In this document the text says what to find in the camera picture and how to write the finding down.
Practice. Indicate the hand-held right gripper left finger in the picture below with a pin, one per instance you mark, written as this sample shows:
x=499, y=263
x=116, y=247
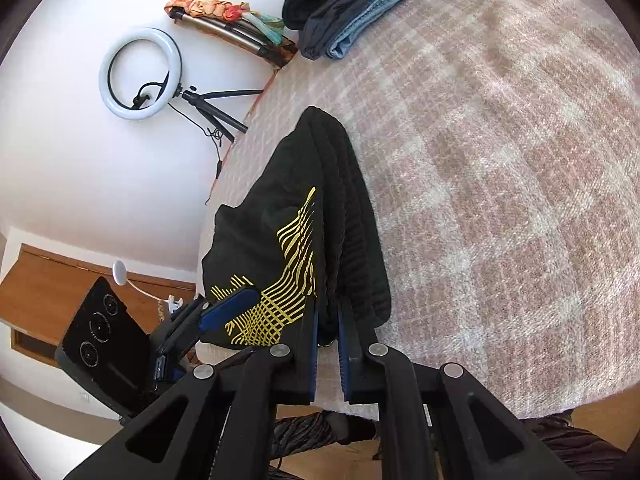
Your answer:
x=312, y=360

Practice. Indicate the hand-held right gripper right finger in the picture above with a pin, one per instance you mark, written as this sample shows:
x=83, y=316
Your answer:
x=344, y=365

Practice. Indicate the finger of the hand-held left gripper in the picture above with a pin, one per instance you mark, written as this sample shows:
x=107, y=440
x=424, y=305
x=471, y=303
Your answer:
x=182, y=325
x=227, y=310

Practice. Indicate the black pants with yellow print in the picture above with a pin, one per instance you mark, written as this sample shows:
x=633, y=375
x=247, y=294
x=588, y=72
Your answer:
x=280, y=240

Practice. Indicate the wooden door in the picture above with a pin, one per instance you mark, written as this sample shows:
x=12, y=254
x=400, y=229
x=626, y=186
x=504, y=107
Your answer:
x=45, y=295

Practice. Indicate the white gooseneck clip lamp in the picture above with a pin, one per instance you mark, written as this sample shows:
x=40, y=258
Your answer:
x=120, y=271

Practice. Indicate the person's leg in patterned trousers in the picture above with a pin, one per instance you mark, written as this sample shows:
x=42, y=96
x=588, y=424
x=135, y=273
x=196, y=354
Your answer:
x=575, y=450
x=300, y=435

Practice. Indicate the black tripod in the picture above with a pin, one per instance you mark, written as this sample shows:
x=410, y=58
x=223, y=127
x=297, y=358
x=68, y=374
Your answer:
x=215, y=110

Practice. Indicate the pink plaid blanket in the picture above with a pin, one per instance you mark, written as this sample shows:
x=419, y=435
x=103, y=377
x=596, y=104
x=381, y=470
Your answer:
x=500, y=185

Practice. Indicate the colourful patterned cloth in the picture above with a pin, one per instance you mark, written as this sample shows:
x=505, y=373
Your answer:
x=210, y=10

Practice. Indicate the dark grey folded garment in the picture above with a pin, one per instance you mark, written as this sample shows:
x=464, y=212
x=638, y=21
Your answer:
x=345, y=5

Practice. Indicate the blue jeans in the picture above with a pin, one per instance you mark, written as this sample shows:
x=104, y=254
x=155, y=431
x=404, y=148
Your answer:
x=385, y=0

